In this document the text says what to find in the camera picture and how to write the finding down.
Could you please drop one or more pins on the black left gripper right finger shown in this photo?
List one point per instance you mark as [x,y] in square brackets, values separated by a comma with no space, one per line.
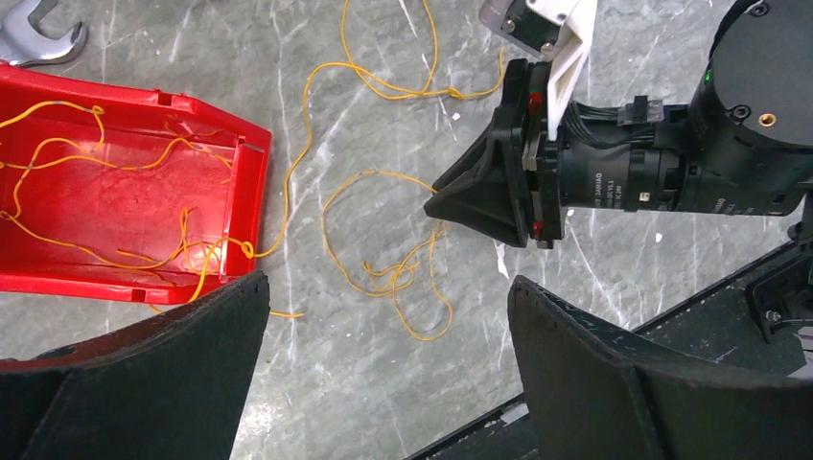
[596,391]

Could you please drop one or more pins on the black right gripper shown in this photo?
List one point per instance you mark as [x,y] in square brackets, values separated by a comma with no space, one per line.
[518,178]

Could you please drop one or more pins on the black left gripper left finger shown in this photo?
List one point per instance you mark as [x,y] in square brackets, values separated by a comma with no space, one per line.
[172,386]

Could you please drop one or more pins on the red bin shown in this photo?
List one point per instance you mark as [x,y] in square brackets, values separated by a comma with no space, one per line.
[125,194]

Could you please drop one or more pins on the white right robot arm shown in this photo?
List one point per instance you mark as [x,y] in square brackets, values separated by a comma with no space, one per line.
[741,147]

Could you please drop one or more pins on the silver wrench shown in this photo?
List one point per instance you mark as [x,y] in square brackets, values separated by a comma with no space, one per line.
[23,44]

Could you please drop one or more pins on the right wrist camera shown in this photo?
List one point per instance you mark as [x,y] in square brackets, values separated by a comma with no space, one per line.
[559,32]

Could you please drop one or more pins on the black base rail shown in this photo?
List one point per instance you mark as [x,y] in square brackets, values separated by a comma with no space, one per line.
[759,317]

